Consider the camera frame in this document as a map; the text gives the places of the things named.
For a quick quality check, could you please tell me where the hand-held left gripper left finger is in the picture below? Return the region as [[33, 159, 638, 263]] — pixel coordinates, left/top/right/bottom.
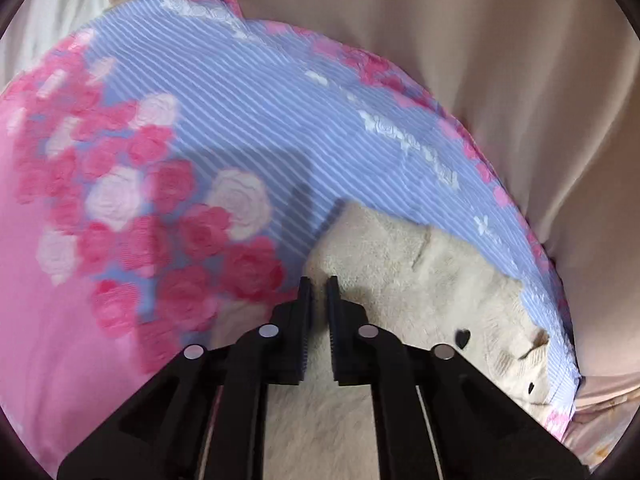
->
[[57, 276, 315, 480]]

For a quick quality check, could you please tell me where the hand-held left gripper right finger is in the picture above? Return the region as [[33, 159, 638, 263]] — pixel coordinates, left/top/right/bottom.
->
[[326, 276, 589, 480]]

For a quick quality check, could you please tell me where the cream knitted sweater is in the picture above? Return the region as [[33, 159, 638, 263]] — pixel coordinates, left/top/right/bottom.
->
[[200, 200, 553, 480]]

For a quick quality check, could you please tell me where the pink blue floral bed sheet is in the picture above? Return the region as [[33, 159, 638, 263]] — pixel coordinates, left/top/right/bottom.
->
[[0, 0, 583, 480]]

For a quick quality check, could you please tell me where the pale pink printed cloth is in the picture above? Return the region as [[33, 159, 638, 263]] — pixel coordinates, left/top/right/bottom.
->
[[570, 375, 637, 473]]

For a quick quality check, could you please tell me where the beige curtain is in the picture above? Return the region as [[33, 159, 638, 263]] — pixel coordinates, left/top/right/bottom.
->
[[102, 0, 640, 396]]

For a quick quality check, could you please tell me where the white satin curtain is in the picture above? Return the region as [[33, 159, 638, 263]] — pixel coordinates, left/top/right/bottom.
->
[[0, 0, 115, 88]]

